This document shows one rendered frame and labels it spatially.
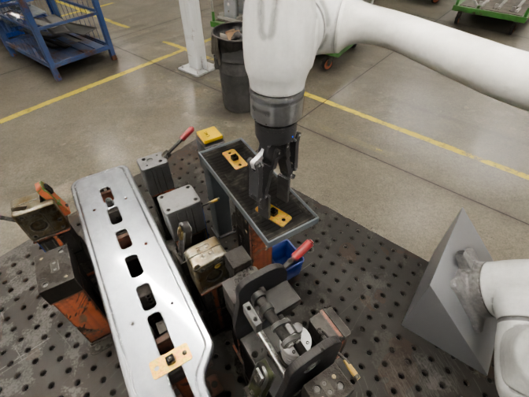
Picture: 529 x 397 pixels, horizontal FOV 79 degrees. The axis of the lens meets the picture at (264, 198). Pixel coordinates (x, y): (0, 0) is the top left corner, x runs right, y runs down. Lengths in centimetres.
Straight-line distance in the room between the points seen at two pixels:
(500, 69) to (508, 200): 251
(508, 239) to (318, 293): 177
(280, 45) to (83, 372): 102
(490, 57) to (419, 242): 193
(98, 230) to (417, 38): 89
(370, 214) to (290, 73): 199
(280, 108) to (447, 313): 75
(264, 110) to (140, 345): 56
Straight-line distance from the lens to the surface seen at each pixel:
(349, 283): 121
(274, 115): 53
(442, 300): 103
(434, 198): 272
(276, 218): 73
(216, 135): 99
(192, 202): 86
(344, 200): 247
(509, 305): 104
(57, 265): 97
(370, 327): 115
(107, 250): 98
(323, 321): 71
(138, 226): 100
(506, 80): 51
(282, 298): 63
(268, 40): 48
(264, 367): 64
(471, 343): 115
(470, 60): 53
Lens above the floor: 172
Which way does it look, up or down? 45 degrees down
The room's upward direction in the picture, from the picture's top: straight up
